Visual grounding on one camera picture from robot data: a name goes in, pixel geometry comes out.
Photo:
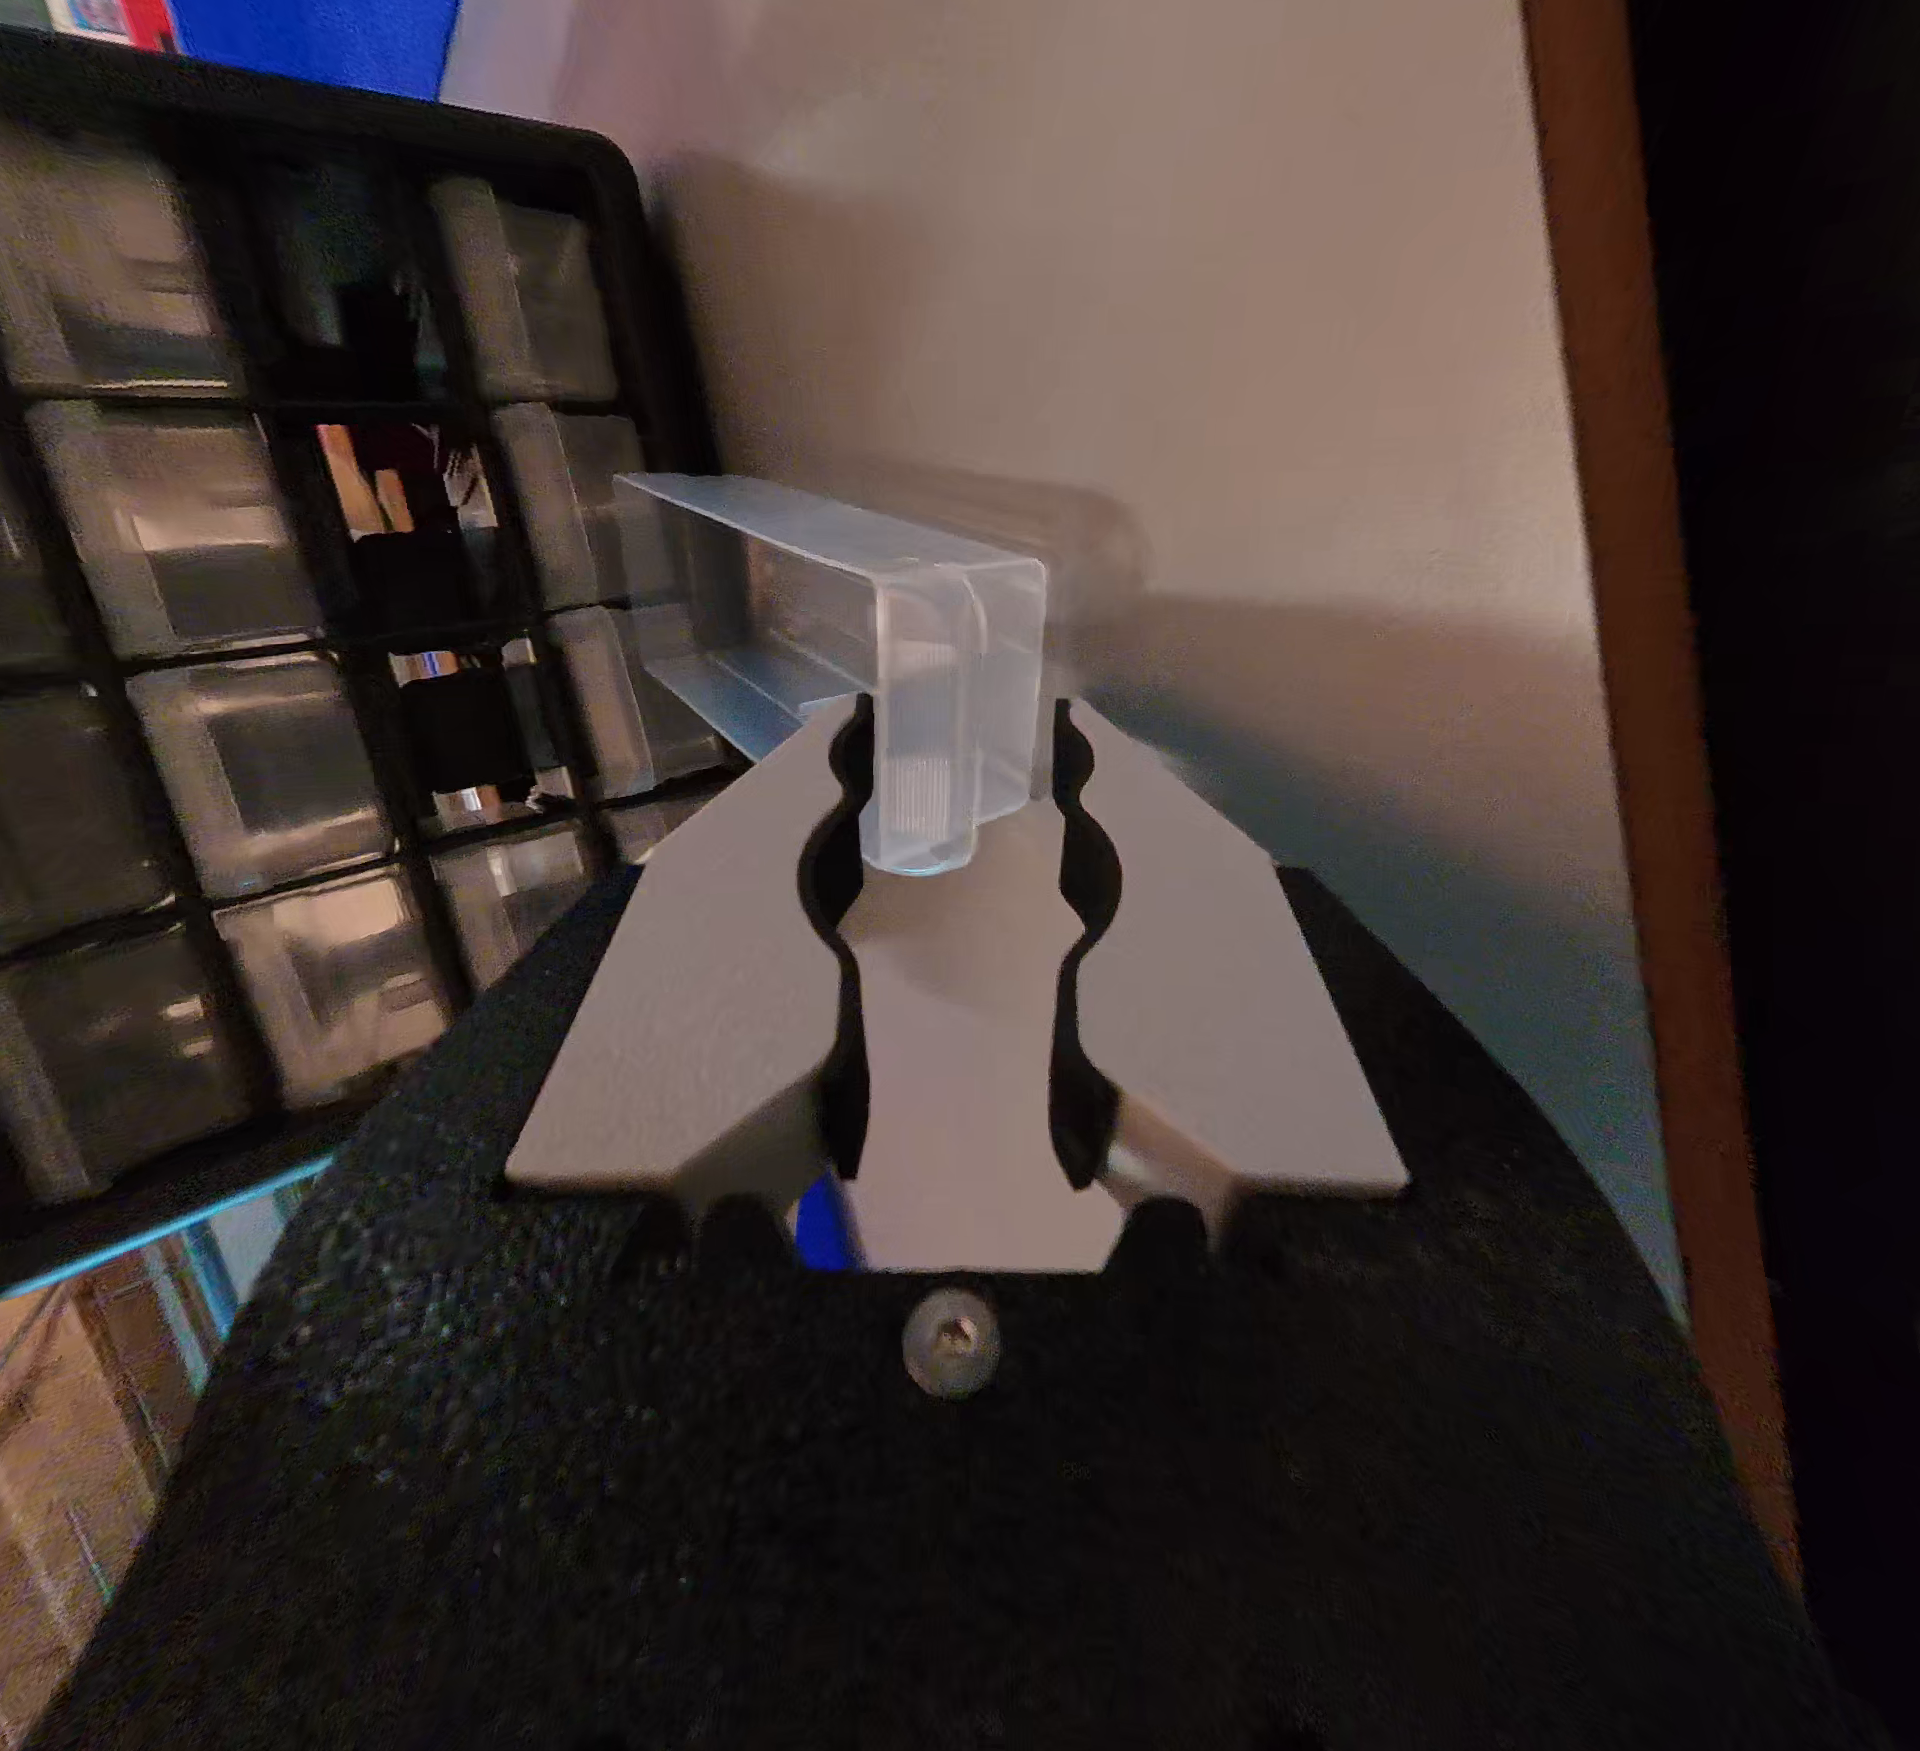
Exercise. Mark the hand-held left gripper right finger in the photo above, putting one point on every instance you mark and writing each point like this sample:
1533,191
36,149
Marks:
1216,1017

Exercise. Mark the clear plastic drawer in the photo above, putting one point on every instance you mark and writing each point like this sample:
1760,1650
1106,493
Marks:
841,612

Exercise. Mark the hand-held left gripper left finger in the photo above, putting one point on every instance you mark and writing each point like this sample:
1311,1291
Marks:
706,1002

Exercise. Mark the brown wooden edge strip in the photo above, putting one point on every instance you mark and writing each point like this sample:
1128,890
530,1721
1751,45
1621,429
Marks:
1628,581

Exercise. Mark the black drawer cabinet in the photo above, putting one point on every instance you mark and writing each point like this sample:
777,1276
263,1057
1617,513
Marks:
376,131

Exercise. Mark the set of clear cabinet drawers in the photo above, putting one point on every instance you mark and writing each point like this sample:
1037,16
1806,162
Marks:
195,537

